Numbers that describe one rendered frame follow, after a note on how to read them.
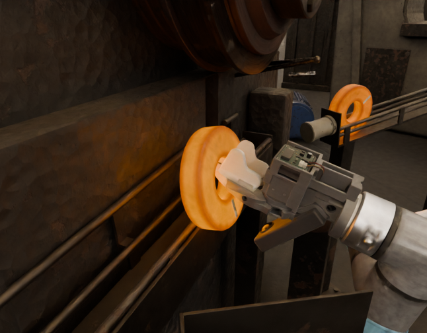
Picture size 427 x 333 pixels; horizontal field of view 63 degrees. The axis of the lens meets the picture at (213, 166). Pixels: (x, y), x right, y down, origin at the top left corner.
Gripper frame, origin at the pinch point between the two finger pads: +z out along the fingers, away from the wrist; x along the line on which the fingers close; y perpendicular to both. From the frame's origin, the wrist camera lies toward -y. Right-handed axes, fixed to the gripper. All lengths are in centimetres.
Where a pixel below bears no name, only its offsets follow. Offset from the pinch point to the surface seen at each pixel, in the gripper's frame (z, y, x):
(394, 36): -21, 4, -287
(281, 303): -16.5, -1.0, 16.5
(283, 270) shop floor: -18, -76, -71
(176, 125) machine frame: 10.6, 0.5, -6.3
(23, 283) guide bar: 7.6, -5.9, 26.8
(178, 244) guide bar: -1.4, -7.5, 10.1
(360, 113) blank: -18, -4, -70
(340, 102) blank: -11, -1, -62
